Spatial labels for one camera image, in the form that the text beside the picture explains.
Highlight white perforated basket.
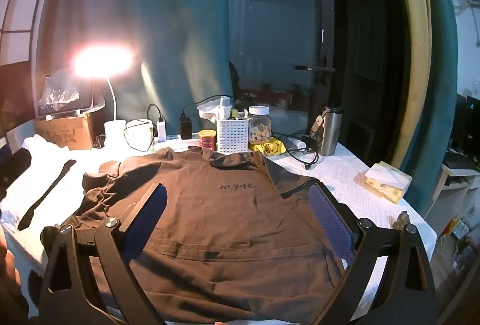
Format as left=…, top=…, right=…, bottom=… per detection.
left=216, top=117, right=251, bottom=154

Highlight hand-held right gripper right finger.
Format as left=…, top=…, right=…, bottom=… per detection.
left=308, top=183, right=437, bottom=325

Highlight dark window frame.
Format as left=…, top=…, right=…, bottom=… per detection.
left=294, top=0, right=336, bottom=131

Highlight white desk lamp base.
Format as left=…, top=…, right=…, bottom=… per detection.
left=73, top=42, right=134, bottom=151

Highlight brown printed t-shirt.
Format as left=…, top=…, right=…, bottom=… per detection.
left=41, top=147, right=351, bottom=324

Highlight white textured table cover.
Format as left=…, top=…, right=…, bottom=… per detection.
left=0, top=134, right=437, bottom=325

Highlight clear jar with white lid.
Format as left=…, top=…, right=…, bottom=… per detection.
left=248, top=106, right=271, bottom=146

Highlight white tube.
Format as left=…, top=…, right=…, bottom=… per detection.
left=219, top=96, right=234, bottom=119

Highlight black charger cable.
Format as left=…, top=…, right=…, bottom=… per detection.
left=147, top=104, right=166, bottom=123

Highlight cardboard box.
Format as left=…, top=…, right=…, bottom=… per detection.
left=34, top=111, right=96, bottom=151

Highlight white side table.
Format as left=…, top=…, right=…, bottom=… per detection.
left=424, top=153, right=480, bottom=273

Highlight white mug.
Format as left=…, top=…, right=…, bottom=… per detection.
left=125, top=119, right=156, bottom=151

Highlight yellow snack packet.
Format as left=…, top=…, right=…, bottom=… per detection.
left=249, top=138, right=287, bottom=155

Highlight wooden tag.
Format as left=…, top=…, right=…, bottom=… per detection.
left=309, top=114, right=325, bottom=134

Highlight person's left hand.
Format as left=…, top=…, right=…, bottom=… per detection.
left=0, top=235, right=23, bottom=311

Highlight dark object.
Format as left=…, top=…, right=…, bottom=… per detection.
left=0, top=149, right=32, bottom=194

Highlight steel tumbler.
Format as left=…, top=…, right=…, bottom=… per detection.
left=319, top=107, right=344, bottom=157

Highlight yellow curtain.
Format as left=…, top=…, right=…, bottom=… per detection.
left=386, top=0, right=430, bottom=168

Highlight red jar yellow lid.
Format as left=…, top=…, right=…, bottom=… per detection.
left=198, top=129, right=218, bottom=152

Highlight teal curtain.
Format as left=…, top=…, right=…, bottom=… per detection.
left=37, top=0, right=230, bottom=146
left=401, top=0, right=460, bottom=213

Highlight clear plastic bag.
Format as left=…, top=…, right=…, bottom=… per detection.
left=35, top=70, right=104, bottom=119

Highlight black computer case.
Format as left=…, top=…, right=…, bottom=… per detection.
left=448, top=94, right=480, bottom=161

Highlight white garment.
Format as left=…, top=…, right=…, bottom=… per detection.
left=0, top=134, right=113, bottom=232

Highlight yellow tissue box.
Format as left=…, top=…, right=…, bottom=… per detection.
left=354, top=161, right=413, bottom=205

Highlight white tissue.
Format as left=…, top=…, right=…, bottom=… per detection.
left=196, top=102, right=220, bottom=123

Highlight black fabric strip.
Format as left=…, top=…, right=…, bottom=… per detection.
left=17, top=159, right=77, bottom=231

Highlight white power strip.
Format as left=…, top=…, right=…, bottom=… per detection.
left=165, top=134, right=199, bottom=146

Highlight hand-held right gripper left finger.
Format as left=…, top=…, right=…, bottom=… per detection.
left=39, top=183, right=168, bottom=325

